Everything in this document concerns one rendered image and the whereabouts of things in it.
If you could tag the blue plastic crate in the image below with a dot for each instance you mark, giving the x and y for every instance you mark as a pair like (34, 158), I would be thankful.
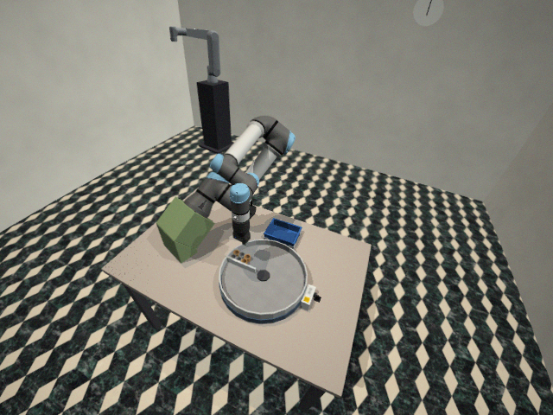
(283, 232)

